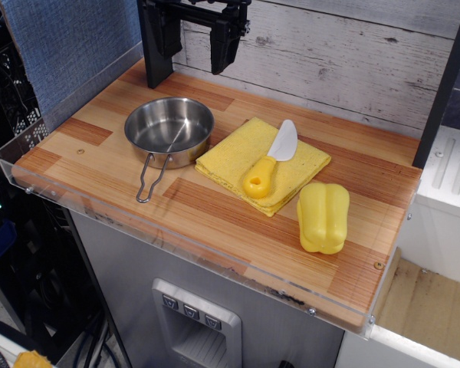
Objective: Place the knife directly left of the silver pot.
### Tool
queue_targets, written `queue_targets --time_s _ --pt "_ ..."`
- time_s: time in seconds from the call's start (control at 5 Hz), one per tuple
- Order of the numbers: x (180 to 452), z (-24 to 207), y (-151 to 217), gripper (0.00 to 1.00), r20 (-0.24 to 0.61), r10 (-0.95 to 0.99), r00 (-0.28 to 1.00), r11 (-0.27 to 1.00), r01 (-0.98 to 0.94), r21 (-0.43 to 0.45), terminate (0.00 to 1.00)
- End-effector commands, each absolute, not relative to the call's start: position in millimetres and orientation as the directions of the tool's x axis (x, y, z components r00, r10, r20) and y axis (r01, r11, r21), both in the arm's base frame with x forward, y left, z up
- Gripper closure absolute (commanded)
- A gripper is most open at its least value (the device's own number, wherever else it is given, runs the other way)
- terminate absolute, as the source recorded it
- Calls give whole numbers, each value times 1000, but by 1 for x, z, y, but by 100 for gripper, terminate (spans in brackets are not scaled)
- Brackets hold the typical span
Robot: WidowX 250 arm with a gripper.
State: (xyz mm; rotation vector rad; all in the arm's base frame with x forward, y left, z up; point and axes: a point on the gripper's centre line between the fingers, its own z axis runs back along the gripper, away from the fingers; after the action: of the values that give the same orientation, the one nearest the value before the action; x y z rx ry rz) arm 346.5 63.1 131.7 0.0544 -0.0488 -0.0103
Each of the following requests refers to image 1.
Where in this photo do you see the blue fabric panel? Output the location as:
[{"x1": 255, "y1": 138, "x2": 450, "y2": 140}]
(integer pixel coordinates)
[{"x1": 0, "y1": 1, "x2": 143, "y2": 132}]

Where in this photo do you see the black vertical post left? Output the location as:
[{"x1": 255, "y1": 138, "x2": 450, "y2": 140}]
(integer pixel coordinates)
[{"x1": 137, "y1": 0, "x2": 173, "y2": 89}]

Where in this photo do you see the yellow handled toy knife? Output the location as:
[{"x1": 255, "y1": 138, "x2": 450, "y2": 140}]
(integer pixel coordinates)
[{"x1": 243, "y1": 120, "x2": 298, "y2": 199}]

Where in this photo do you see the silver pot with wire handle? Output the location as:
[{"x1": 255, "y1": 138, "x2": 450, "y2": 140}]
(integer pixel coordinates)
[{"x1": 124, "y1": 97, "x2": 215, "y2": 203}]

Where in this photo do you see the black vertical post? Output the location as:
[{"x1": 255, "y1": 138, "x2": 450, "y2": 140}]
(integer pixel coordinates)
[
  {"x1": 412, "y1": 25, "x2": 460, "y2": 169},
  {"x1": 137, "y1": 0, "x2": 173, "y2": 89}
]

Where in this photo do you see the yellow object bottom left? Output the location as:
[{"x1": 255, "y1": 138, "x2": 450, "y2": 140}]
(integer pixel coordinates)
[{"x1": 12, "y1": 350, "x2": 53, "y2": 368}]

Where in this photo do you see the clear acrylic table guard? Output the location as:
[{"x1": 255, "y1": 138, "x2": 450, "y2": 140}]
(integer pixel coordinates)
[{"x1": 0, "y1": 117, "x2": 421, "y2": 335}]

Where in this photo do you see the black vertical post right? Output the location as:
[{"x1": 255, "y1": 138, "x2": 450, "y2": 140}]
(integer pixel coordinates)
[{"x1": 412, "y1": 25, "x2": 460, "y2": 169}]

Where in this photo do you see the yellow folded cloth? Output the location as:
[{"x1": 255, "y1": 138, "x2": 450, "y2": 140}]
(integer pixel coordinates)
[{"x1": 195, "y1": 117, "x2": 331, "y2": 217}]

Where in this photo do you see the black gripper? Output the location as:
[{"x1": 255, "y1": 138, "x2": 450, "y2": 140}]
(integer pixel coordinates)
[{"x1": 144, "y1": 1, "x2": 251, "y2": 74}]

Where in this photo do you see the grey dispenser panel with buttons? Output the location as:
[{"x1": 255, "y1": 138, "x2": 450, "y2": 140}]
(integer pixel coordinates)
[{"x1": 152, "y1": 278, "x2": 243, "y2": 367}]

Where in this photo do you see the yellow toy bell pepper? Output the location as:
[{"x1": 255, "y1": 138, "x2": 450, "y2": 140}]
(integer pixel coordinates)
[{"x1": 297, "y1": 182, "x2": 350, "y2": 255}]

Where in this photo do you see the white toy sink unit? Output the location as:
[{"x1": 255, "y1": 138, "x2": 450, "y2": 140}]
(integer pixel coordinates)
[{"x1": 337, "y1": 126, "x2": 460, "y2": 367}]

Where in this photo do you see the silver toy fridge front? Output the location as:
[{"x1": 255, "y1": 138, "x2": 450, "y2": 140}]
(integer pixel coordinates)
[{"x1": 73, "y1": 214, "x2": 343, "y2": 367}]

